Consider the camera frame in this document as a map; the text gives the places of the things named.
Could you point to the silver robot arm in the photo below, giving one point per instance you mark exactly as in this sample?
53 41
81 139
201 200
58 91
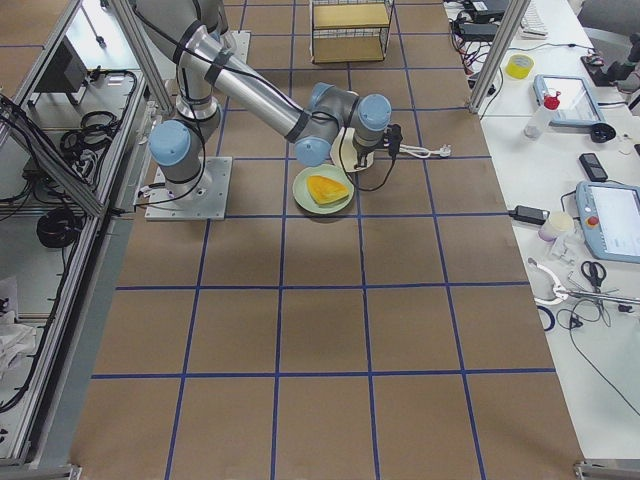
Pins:
166 22

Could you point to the white plastic cup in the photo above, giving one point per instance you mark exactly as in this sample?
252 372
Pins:
556 224

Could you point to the black power brick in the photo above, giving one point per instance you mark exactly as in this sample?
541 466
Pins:
471 32

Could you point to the black scissors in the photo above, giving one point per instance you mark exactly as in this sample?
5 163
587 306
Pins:
595 273

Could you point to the black phone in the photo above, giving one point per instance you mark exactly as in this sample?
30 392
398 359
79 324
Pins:
592 167

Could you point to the aluminium frame post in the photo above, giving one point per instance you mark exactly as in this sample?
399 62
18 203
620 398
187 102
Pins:
505 33

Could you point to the yellow tape roll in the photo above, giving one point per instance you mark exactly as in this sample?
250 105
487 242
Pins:
519 66

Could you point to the black power adapter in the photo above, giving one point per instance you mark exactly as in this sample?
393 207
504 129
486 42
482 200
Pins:
529 215

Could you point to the red-capped plastic bottle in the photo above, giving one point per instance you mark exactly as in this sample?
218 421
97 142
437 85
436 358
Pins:
545 113

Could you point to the wooden wire shelf rack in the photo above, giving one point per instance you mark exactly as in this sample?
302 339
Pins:
349 30

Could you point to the lower blue teach pendant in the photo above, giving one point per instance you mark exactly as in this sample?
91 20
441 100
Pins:
609 218

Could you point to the blue teach pendant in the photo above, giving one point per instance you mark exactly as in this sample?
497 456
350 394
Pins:
609 218
578 106

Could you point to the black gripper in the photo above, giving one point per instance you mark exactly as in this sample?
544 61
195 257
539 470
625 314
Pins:
361 150

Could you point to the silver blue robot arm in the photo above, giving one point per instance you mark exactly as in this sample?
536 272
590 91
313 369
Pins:
312 130

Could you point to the upper blue teach pendant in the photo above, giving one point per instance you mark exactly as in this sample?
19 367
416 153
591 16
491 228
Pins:
578 106

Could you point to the light green plate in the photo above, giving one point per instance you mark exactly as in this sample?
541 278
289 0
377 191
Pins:
303 198

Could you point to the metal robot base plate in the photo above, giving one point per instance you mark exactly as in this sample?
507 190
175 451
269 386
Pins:
203 198

